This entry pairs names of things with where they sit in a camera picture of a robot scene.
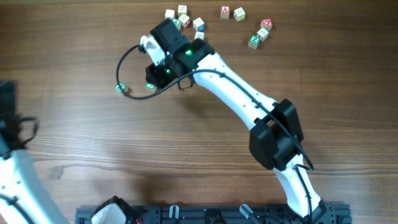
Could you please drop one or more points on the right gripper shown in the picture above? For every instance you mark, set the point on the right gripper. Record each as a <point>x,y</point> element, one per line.
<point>160,78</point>

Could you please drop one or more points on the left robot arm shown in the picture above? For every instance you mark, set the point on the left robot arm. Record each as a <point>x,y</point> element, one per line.
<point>23,198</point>

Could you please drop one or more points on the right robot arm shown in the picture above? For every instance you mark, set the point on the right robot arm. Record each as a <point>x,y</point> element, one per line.
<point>275,131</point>

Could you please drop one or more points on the green J letter block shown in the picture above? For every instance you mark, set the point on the green J letter block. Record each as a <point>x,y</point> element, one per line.
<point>151,87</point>

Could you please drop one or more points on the green Z block far left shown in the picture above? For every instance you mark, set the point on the green Z block far left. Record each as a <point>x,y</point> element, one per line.
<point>122,88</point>

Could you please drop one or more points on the green z block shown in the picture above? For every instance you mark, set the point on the green z block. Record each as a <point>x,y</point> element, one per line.
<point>122,88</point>
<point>254,42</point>

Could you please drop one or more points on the yellow sided picture block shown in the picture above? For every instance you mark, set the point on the yellow sided picture block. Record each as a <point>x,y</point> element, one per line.
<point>199,35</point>

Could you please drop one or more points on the green A letter block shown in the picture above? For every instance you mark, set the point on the green A letter block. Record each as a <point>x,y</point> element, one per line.
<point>177,23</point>

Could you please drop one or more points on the red sided wooden block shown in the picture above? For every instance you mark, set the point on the red sided wooden block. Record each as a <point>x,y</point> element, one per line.
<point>185,20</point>

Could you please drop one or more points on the plain wooden block top left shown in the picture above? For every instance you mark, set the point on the plain wooden block top left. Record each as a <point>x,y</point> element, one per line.
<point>170,14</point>

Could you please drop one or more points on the blue sided wooden block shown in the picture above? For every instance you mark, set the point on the blue sided wooden block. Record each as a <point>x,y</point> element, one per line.
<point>199,24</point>

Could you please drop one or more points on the wooden block yellow sided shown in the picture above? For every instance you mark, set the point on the wooden block yellow sided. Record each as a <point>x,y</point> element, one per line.
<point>182,9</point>

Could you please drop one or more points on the red A letter block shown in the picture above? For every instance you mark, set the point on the red A letter block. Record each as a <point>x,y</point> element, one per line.
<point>224,12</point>

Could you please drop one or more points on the yellow S wooden block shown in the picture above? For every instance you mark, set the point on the yellow S wooden block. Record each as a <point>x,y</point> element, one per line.
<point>239,14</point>

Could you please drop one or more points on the green Z block right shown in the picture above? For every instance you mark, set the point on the green Z block right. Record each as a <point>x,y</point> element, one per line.
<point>254,42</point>

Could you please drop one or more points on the red A sided block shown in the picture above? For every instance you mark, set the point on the red A sided block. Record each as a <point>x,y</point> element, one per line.
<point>262,34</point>

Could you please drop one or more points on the red O letter block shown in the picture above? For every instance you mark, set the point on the red O letter block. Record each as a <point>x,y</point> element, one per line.
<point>267,24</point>

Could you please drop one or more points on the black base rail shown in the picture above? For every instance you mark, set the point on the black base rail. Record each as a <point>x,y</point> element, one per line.
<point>327,213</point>

